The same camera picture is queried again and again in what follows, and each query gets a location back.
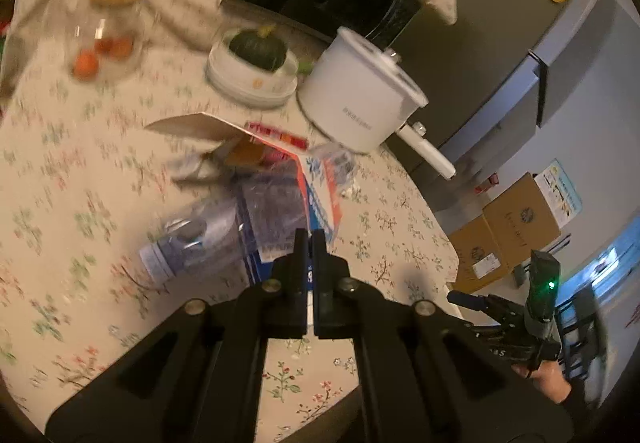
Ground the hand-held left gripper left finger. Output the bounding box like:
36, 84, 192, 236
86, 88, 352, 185
44, 228, 311, 443

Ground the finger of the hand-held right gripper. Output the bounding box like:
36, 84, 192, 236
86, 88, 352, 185
446, 291, 503, 321

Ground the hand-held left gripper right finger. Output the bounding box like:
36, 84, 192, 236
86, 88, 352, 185
313, 229, 574, 443

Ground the blue white packaging box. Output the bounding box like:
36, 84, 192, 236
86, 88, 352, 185
222, 122, 347, 285

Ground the person's right hand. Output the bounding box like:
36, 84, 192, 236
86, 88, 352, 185
517, 360, 572, 405

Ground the cardboard box with white label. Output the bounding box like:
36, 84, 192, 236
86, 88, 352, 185
447, 214, 512, 295

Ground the brown cardboard box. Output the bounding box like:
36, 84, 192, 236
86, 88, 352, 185
482, 172, 562, 270

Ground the clear plastic wrapper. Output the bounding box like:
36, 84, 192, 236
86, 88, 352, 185
306, 145, 359, 197

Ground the clear plastic bottle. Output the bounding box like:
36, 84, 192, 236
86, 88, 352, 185
137, 196, 253, 285

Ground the crumpled plastic wrapper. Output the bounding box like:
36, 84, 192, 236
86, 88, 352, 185
167, 152, 227, 186

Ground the white electric cooking pot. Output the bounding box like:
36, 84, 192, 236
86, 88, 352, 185
296, 26, 457, 180

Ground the floral tablecloth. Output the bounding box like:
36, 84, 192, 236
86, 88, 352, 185
0, 0, 459, 426

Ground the green squash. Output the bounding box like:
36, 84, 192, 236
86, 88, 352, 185
227, 25, 289, 72

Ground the grey refrigerator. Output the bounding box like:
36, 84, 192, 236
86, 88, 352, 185
385, 0, 640, 244

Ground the glass jar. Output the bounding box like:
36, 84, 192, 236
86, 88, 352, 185
59, 0, 147, 83

